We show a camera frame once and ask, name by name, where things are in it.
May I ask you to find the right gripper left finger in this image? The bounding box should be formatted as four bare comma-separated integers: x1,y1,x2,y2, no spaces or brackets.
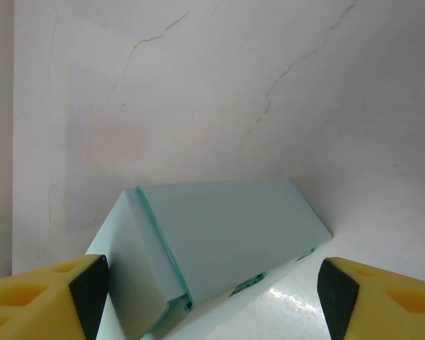
0,254,110,340

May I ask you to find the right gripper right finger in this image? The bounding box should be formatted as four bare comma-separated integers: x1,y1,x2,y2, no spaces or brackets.
317,257,425,340

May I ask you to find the light blue cloth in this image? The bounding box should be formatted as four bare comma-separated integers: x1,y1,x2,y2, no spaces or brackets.
84,178,336,340

